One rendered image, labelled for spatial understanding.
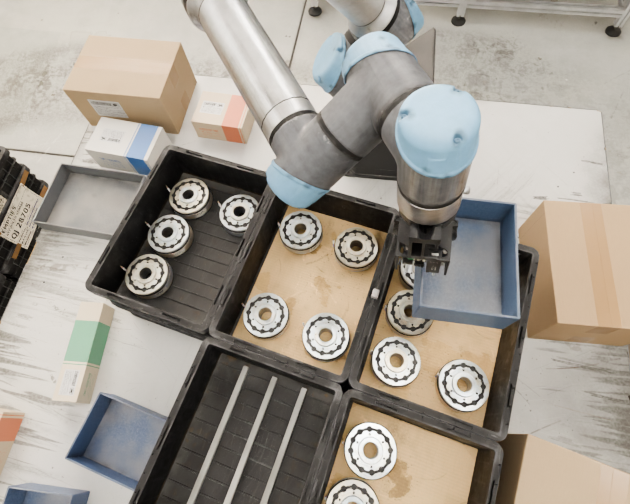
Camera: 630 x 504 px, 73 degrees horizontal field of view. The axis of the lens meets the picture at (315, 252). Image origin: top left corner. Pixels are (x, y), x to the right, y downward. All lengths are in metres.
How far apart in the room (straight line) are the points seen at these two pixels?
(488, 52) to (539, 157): 1.39
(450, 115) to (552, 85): 2.29
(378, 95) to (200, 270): 0.72
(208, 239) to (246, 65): 0.58
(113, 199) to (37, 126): 1.47
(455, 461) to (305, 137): 0.71
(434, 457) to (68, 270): 1.05
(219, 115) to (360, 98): 0.93
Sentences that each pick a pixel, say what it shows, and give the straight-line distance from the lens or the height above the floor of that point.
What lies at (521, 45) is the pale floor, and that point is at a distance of 2.84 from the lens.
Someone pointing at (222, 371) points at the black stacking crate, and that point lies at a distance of 1.00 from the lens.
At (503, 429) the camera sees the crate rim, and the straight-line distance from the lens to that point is 0.90.
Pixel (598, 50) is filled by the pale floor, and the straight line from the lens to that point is 2.97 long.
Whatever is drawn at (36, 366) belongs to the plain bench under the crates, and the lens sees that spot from 1.34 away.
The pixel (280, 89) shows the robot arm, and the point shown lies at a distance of 0.57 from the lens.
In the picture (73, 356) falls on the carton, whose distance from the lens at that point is 1.22.
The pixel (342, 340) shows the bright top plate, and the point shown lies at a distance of 0.94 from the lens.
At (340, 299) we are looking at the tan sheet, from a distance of 0.99.
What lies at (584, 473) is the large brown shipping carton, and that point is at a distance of 0.99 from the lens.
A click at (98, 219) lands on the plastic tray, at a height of 0.70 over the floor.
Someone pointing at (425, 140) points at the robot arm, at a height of 1.47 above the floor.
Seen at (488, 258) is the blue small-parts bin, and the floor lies 1.07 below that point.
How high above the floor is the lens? 1.78
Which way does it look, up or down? 67 degrees down
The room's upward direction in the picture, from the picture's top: 8 degrees counter-clockwise
